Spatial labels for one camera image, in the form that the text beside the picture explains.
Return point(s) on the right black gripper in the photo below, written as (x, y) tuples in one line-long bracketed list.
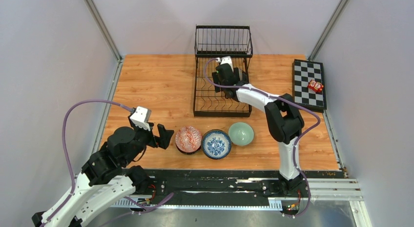
[(216, 77)]

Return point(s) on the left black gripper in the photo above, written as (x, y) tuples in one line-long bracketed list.
[(165, 135)]

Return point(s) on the black cream patterned bowl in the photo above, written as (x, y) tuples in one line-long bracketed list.
[(241, 75)]

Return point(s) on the black wire dish rack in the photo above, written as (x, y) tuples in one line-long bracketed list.
[(212, 42)]

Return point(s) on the blue floral bowl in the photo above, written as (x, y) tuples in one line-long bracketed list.
[(216, 144)]

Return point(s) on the pale green bowl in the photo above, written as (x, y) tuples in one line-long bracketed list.
[(241, 133)]

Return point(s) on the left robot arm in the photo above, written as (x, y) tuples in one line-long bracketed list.
[(102, 181)]

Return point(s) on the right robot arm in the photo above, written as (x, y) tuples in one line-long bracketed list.
[(284, 121)]

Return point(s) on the red patterned bowl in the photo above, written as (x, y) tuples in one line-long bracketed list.
[(188, 140)]

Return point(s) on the black white checkerboard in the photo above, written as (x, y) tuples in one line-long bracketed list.
[(302, 72)]

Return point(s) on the small red toy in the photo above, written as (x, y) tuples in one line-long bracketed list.
[(315, 86)]

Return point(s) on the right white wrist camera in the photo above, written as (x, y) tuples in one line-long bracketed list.
[(224, 60)]

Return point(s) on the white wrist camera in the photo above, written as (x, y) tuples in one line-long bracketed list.
[(224, 60), (140, 117)]

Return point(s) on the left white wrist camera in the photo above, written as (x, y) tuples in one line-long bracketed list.
[(140, 117)]

